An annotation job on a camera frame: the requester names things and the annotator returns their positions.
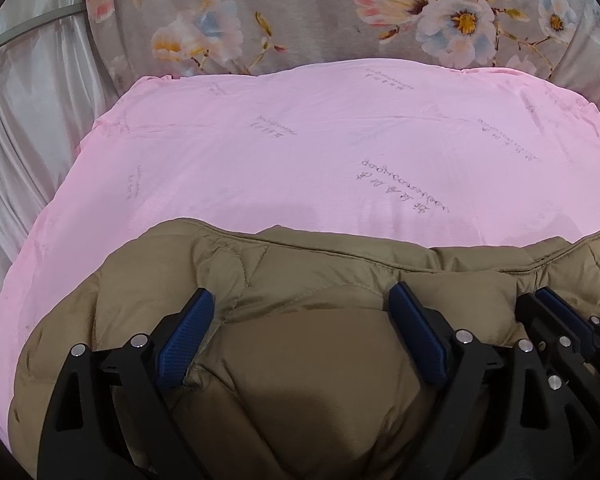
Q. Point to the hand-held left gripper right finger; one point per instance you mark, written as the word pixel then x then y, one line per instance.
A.
pixel 420 335

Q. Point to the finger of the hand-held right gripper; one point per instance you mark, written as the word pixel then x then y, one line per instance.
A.
pixel 545 330
pixel 565 310

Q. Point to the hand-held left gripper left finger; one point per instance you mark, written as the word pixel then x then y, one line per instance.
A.
pixel 185 345

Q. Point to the olive quilted jacket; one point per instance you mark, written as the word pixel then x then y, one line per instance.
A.
pixel 300 340

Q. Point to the pink blanket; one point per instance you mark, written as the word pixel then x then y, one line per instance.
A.
pixel 300 160

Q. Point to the white satin curtain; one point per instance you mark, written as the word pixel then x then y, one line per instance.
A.
pixel 35 110

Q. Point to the grey floral bed sheet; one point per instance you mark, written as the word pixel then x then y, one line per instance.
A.
pixel 330 10

